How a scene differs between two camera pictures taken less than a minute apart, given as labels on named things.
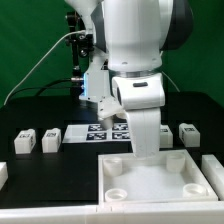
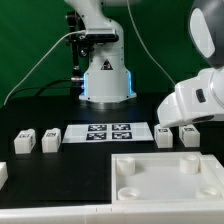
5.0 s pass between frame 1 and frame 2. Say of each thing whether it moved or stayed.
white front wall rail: stayed
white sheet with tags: stayed
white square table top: moved
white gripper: moved
